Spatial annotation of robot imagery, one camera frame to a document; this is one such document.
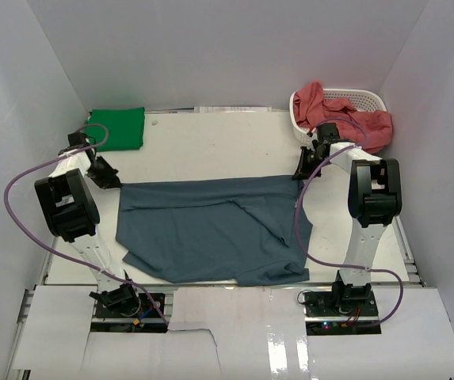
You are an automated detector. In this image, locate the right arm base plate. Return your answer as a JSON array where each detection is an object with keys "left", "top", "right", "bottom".
[{"left": 296, "top": 290, "right": 382, "bottom": 336}]

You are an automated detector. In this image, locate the blue t shirt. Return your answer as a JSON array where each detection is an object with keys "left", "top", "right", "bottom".
[{"left": 116, "top": 175, "right": 312, "bottom": 287}]

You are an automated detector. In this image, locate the red t shirt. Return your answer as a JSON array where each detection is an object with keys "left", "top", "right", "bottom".
[{"left": 293, "top": 82, "right": 394, "bottom": 154}]

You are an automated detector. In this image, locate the folded green t shirt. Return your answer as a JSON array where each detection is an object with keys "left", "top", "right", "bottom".
[{"left": 84, "top": 107, "right": 145, "bottom": 151}]

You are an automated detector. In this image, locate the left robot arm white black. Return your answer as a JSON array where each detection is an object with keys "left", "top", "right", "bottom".
[{"left": 34, "top": 131, "right": 141, "bottom": 317}]

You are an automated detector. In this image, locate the white perforated plastic basket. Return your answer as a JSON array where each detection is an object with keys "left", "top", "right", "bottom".
[{"left": 288, "top": 88, "right": 387, "bottom": 146}]

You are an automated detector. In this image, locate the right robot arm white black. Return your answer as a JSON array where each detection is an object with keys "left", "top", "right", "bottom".
[{"left": 292, "top": 117, "right": 402, "bottom": 316}]

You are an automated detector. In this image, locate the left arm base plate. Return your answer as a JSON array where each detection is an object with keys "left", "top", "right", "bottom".
[{"left": 90, "top": 293, "right": 168, "bottom": 333}]

